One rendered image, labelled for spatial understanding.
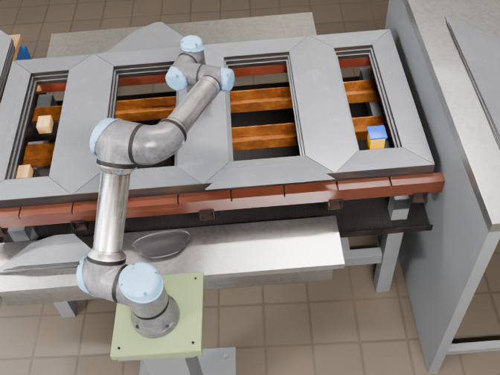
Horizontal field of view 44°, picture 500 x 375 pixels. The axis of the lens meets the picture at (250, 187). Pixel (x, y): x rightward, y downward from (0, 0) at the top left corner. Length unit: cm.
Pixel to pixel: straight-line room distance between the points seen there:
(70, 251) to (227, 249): 54
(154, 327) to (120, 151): 54
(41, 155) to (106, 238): 82
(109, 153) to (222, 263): 58
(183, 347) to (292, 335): 88
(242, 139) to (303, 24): 69
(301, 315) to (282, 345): 16
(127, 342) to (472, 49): 150
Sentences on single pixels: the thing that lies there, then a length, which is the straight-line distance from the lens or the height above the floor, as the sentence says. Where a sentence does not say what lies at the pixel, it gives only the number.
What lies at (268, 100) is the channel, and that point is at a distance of 260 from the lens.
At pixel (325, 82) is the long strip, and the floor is 87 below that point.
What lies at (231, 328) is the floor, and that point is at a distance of 274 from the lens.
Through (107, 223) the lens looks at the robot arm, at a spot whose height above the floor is 103.
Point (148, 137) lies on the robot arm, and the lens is 173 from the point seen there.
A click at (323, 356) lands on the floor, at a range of 268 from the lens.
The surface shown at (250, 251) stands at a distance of 212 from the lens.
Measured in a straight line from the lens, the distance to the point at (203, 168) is 211.
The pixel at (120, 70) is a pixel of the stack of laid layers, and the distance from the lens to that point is 258.
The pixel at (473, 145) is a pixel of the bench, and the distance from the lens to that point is 198.
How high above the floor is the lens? 246
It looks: 51 degrees down
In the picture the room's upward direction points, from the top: 5 degrees counter-clockwise
